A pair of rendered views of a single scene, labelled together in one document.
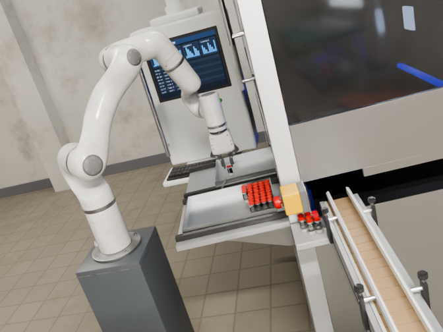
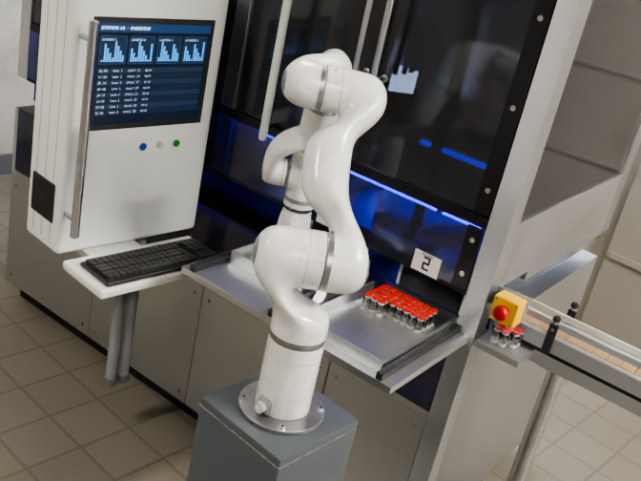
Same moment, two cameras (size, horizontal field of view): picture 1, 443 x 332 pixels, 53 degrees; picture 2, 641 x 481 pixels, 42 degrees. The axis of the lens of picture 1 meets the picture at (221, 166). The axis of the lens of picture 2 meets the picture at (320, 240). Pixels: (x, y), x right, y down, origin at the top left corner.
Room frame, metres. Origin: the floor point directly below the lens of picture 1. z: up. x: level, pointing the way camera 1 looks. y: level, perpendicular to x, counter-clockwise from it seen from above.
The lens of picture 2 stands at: (0.85, 1.82, 1.92)
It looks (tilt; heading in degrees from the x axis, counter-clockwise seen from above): 23 degrees down; 296
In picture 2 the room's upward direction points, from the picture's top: 13 degrees clockwise
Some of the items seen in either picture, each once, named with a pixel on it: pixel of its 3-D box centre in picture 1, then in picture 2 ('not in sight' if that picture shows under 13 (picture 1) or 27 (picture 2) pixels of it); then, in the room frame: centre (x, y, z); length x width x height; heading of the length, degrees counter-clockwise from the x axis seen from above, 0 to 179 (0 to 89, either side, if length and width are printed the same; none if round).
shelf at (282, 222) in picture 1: (240, 190); (332, 300); (1.68, -0.05, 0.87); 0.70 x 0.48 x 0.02; 173
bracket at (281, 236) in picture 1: (244, 238); not in sight; (1.43, -0.01, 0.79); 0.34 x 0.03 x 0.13; 83
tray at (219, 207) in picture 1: (229, 205); (376, 323); (1.51, 0.01, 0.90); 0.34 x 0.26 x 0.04; 83
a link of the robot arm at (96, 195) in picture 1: (84, 174); (292, 282); (1.54, 0.48, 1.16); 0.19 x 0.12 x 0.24; 33
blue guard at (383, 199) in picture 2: (256, 93); (213, 138); (2.32, -0.29, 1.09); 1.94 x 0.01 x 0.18; 173
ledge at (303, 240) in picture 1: (315, 232); (506, 345); (1.22, -0.23, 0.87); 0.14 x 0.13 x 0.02; 83
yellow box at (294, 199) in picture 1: (293, 198); (508, 307); (1.24, -0.19, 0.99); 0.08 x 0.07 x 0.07; 83
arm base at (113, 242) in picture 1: (108, 226); (289, 372); (1.51, 0.46, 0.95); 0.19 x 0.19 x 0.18
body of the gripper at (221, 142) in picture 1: (221, 139); (295, 222); (1.83, -0.03, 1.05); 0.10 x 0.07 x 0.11; 84
